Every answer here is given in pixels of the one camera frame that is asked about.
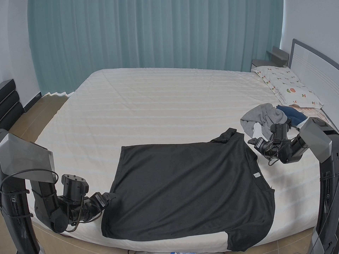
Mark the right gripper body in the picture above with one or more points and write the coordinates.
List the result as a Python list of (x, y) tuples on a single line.
[(267, 147)]

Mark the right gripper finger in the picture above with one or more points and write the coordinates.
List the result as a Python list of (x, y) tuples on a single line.
[(252, 141)]

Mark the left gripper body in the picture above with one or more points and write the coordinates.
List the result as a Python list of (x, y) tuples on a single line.
[(96, 210)]

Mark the black T-shirt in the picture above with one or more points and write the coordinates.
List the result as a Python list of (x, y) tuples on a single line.
[(190, 184)]

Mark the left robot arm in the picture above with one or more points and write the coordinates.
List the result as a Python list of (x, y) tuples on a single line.
[(23, 152)]

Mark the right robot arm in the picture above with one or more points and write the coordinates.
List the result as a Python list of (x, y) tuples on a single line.
[(317, 141)]

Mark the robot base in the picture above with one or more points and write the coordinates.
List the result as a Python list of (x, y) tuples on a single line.
[(182, 253)]

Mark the pile of clothes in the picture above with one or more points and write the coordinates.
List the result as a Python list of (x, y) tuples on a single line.
[(261, 116)]

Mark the bed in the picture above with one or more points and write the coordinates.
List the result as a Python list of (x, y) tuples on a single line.
[(164, 110)]

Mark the white printed pillow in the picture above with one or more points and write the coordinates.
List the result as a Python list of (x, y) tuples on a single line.
[(288, 85)]

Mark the grey bedside table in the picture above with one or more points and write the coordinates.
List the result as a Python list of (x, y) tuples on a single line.
[(270, 61)]

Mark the black chest of drawers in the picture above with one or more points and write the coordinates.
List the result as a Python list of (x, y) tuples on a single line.
[(9, 102)]

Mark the blue-green curtain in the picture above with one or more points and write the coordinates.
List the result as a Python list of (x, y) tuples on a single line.
[(145, 28)]

